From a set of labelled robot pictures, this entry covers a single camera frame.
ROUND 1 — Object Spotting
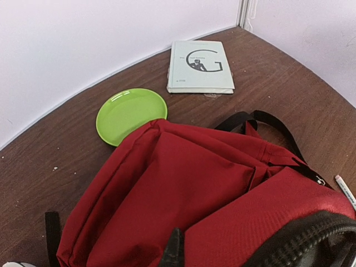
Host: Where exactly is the right aluminium frame post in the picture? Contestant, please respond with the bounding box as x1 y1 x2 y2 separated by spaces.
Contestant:
236 0 258 32

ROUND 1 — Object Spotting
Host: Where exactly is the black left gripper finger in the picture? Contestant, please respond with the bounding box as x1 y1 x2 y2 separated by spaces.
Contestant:
160 228 185 267

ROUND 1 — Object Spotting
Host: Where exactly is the green plate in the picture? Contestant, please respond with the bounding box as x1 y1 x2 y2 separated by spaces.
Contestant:
95 88 168 147

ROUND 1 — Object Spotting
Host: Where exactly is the pink white pen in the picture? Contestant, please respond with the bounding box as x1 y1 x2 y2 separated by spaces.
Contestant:
334 175 356 211

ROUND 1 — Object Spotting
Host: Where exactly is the grey book with G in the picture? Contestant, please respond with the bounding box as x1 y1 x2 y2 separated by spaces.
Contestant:
167 41 235 95

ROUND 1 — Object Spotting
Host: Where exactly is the red backpack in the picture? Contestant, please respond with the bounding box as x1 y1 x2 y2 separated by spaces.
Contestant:
45 111 355 266

